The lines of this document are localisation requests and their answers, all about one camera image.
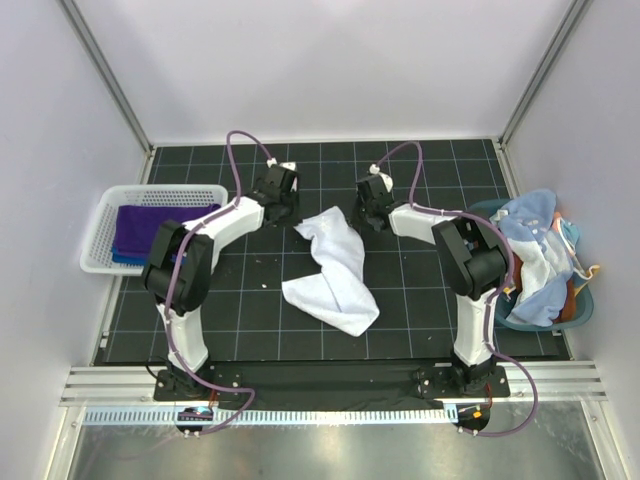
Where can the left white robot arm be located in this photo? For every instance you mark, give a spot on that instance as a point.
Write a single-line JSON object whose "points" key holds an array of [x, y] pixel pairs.
{"points": [[183, 258]]}

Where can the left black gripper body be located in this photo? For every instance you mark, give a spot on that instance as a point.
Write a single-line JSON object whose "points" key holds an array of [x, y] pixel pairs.
{"points": [[290, 215]]}

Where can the yellow patterned cloth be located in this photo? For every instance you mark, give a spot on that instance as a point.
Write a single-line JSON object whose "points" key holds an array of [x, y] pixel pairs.
{"points": [[582, 278]]}

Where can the white perforated plastic basket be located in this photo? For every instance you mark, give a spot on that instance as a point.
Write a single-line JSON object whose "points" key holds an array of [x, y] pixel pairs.
{"points": [[96, 256]]}

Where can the brown cloth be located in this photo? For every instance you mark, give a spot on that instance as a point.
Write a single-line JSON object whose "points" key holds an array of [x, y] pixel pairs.
{"points": [[568, 311]]}

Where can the white cloth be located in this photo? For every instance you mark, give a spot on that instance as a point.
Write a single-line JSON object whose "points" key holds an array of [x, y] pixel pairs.
{"points": [[337, 295]]}

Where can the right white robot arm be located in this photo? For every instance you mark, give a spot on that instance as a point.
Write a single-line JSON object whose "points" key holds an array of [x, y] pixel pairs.
{"points": [[474, 263]]}

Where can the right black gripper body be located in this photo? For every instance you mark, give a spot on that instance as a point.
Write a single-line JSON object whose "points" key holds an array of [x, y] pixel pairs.
{"points": [[364, 211]]}

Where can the slotted white cable duct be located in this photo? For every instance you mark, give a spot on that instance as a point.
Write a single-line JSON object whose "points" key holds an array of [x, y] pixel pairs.
{"points": [[183, 416]]}

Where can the teal translucent laundry basket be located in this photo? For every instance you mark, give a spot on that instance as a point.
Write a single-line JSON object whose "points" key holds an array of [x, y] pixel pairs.
{"points": [[550, 310]]}

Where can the purple towel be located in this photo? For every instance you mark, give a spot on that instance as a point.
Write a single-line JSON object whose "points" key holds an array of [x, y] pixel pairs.
{"points": [[136, 226]]}

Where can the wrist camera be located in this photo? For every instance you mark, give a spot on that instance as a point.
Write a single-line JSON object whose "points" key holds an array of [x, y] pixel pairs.
{"points": [[375, 171], [282, 176]]}

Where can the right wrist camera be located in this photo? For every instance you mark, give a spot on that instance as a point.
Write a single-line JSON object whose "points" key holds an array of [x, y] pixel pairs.
{"points": [[375, 171]]}

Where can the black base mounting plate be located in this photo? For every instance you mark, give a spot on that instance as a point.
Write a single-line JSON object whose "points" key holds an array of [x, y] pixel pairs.
{"points": [[355, 385]]}

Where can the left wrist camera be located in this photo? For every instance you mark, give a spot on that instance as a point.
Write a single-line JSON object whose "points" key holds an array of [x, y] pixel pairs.
{"points": [[282, 176]]}

